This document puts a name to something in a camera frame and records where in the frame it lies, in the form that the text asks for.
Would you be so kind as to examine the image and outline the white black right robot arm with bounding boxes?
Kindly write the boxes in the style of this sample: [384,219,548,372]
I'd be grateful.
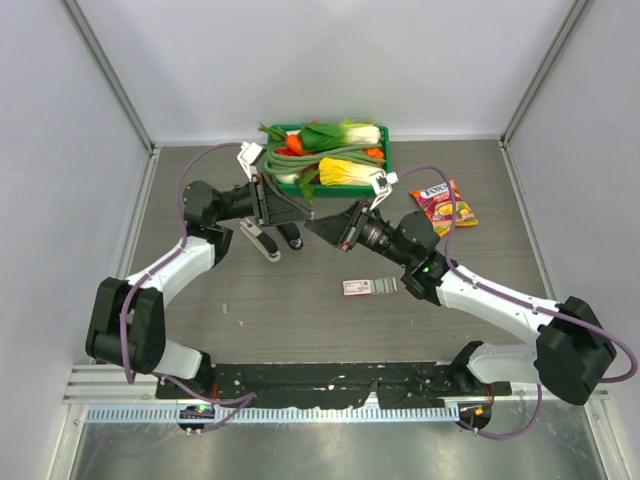
[305,201,616,405]

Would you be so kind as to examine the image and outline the toy orange carrot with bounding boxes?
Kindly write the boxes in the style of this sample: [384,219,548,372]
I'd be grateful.
[285,134,304,155]

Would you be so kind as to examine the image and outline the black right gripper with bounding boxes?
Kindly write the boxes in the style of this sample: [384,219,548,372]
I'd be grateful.
[306,196,414,268]

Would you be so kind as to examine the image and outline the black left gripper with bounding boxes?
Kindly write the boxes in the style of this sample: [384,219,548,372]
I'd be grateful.
[214,173,313,228]

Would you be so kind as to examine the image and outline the green plastic tray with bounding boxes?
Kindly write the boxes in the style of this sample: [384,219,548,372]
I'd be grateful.
[259,120,391,202]

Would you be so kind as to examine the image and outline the Fox's candy bag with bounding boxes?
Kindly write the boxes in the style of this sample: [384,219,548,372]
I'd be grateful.
[409,179,479,237]

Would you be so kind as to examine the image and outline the aluminium frame rail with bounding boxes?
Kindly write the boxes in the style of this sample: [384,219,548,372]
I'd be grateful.
[62,358,609,424]

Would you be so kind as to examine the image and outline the toy yellow napa cabbage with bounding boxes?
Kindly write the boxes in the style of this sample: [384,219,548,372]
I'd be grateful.
[318,157,383,186]

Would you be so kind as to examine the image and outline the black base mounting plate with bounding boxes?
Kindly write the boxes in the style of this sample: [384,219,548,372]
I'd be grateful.
[179,362,512,410]

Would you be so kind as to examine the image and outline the toy green long beans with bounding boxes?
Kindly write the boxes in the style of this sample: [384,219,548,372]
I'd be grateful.
[263,144,386,176]

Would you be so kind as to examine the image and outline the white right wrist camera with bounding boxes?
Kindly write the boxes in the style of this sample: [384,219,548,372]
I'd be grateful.
[369,170,399,211]

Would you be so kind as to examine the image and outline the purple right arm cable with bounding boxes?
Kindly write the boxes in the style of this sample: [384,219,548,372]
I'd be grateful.
[394,165,639,439]

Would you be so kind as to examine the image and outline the black deli stapler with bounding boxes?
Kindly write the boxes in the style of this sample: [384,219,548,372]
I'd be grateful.
[277,223,303,250]

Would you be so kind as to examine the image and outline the toy bok choy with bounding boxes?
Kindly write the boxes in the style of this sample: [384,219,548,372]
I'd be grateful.
[298,122,381,151]

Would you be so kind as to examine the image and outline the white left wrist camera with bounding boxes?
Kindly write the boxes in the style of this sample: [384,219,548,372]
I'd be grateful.
[237,142,266,183]

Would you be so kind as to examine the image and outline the red white staple box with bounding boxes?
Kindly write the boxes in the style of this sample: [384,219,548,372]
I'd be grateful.
[343,277,398,296]

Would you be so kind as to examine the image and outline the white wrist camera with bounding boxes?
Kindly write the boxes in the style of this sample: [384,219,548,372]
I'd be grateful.
[237,142,266,183]
[369,170,399,211]

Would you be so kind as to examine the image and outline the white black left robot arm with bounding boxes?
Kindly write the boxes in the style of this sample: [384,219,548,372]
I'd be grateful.
[85,174,313,399]

